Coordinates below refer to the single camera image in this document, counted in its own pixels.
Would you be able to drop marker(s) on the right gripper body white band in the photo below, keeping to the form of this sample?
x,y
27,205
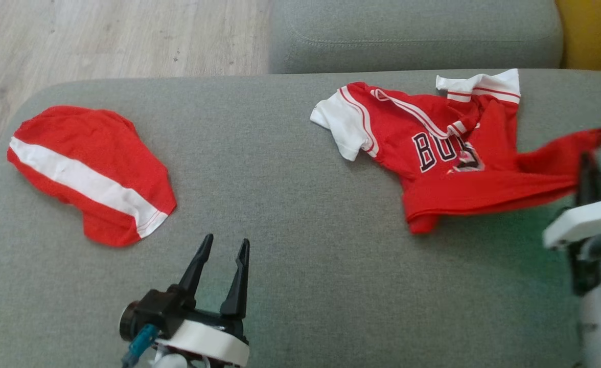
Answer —
x,y
586,222

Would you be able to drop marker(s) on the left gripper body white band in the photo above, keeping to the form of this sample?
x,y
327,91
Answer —
x,y
208,342

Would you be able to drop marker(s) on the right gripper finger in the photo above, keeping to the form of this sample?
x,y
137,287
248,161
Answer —
x,y
592,184

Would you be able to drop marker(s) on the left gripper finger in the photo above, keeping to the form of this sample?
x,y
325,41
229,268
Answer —
x,y
195,271
236,286

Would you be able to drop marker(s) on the red white basketball jersey shirt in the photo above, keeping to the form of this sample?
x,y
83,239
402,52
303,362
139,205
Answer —
x,y
459,189

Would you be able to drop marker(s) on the red shorts with white stripe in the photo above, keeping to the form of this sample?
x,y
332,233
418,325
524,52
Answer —
x,y
91,148

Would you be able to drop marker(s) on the large grey sofa chaise cushion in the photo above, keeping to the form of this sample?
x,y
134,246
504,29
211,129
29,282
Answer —
x,y
290,194

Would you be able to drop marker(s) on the wide yellow sofa back cushion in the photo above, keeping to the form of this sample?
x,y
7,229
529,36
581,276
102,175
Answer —
x,y
594,30

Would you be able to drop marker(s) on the long grey sofa seat cushion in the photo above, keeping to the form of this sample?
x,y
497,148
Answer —
x,y
413,30

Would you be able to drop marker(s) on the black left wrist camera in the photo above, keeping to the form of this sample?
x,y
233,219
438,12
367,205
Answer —
x,y
157,312

